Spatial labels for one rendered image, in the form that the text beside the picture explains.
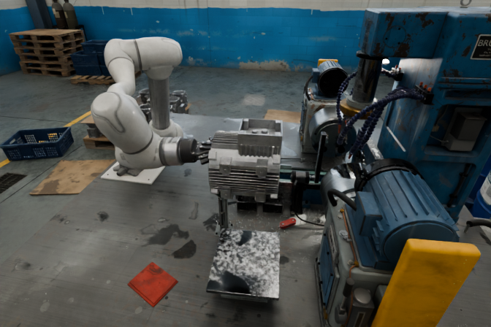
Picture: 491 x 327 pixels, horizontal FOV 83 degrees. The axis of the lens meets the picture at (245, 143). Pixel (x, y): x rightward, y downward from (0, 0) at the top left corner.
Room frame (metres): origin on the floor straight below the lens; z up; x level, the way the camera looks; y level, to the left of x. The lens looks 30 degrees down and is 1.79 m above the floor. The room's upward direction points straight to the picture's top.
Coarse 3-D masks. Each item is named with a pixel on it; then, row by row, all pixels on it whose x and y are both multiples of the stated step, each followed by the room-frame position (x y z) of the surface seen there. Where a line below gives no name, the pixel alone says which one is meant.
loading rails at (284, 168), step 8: (280, 168) 1.24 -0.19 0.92; (288, 168) 1.24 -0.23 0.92; (296, 168) 1.23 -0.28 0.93; (304, 168) 1.23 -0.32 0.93; (280, 176) 1.21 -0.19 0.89; (288, 176) 1.21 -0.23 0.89; (320, 176) 1.19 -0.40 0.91; (280, 184) 1.10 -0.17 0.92; (288, 184) 1.10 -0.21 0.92; (312, 184) 1.09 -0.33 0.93; (280, 192) 1.10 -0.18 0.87; (288, 192) 1.10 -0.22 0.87; (304, 192) 1.10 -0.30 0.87; (312, 192) 1.09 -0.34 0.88; (320, 192) 1.09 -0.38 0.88; (288, 200) 1.10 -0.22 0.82; (304, 200) 1.10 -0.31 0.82; (312, 200) 1.09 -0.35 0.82; (320, 200) 1.09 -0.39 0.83
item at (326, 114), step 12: (324, 108) 1.52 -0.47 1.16; (312, 120) 1.49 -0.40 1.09; (324, 120) 1.37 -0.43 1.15; (336, 120) 1.36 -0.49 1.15; (312, 132) 1.38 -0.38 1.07; (336, 132) 1.35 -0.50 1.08; (348, 132) 1.35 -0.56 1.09; (312, 144) 1.37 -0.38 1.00; (336, 144) 1.35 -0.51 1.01; (348, 144) 1.34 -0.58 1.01; (336, 156) 1.35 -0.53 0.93
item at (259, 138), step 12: (252, 120) 0.75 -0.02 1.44; (264, 120) 0.75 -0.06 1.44; (276, 120) 0.74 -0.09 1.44; (240, 132) 0.66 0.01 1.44; (252, 132) 0.69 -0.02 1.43; (264, 132) 0.69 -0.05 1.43; (276, 132) 0.72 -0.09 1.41; (240, 144) 0.66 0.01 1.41; (252, 144) 0.65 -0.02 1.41; (264, 144) 0.65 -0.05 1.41; (276, 144) 0.65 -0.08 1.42; (264, 156) 0.65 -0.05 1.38
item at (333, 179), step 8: (336, 168) 0.93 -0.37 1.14; (344, 168) 0.91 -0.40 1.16; (352, 168) 0.90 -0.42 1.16; (360, 168) 0.89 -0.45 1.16; (328, 176) 0.92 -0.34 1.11; (336, 176) 0.88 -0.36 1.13; (344, 176) 0.86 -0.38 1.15; (352, 176) 0.85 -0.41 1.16; (320, 184) 0.95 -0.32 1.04; (328, 184) 0.87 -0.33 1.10; (336, 184) 0.84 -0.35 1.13; (344, 184) 0.82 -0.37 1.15; (352, 184) 0.80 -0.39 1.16; (344, 192) 0.78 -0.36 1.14; (352, 192) 0.77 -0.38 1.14
